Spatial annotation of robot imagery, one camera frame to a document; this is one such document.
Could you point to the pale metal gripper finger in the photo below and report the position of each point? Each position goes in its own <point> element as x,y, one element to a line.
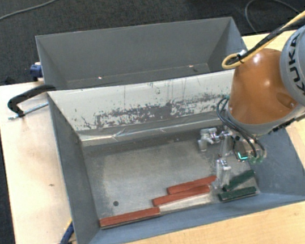
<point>207,134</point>
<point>223,169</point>

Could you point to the dark green flat block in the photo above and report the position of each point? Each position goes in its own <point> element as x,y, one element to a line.
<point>238,193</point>
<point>243,177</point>

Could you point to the red-brown flat block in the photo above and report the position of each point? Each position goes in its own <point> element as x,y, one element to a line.
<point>181,195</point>
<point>128,217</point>
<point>191,184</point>

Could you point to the pale grey flat block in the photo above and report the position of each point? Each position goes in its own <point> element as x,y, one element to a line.
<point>184,202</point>

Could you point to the grey metal bin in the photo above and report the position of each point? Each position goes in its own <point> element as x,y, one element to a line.
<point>137,172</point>

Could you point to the pale wood board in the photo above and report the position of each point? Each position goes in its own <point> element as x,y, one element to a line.
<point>31,166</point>

